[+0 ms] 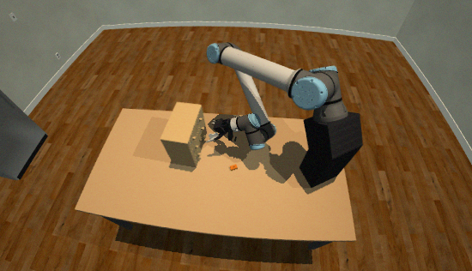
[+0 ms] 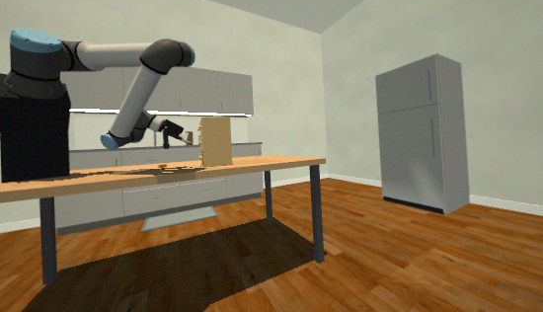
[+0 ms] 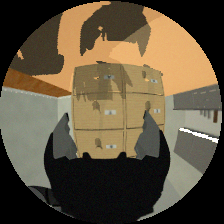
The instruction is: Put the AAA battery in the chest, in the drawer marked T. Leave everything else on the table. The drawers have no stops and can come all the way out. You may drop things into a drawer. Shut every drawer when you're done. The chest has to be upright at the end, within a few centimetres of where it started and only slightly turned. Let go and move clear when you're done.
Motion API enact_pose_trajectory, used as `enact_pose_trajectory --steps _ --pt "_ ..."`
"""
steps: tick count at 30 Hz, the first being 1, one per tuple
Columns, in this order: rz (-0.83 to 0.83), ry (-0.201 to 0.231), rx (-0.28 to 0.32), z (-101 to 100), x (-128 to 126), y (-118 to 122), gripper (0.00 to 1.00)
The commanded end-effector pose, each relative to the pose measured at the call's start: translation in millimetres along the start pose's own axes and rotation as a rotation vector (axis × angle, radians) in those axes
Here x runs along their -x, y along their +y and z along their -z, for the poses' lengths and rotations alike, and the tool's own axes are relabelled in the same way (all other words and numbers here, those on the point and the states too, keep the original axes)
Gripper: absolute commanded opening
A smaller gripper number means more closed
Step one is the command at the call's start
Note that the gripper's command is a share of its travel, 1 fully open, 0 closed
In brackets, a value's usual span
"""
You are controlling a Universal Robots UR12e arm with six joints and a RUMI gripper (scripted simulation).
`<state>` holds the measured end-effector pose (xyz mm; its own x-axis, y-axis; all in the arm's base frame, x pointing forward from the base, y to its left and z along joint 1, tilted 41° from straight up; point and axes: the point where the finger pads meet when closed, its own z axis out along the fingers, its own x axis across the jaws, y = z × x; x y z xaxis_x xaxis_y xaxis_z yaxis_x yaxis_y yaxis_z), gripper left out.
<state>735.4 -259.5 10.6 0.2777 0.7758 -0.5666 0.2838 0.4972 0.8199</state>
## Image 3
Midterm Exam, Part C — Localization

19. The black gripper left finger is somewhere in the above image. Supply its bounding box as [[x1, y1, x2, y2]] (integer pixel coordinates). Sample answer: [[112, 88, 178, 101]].
[[44, 113, 77, 193]]

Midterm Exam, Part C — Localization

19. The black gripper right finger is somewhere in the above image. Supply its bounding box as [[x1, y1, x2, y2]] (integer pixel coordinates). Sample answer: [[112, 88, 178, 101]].
[[134, 110, 170, 193]]

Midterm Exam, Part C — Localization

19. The tan chest of drawers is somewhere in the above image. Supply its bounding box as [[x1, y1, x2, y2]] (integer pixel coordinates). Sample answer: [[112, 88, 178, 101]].
[[71, 63, 166, 158]]

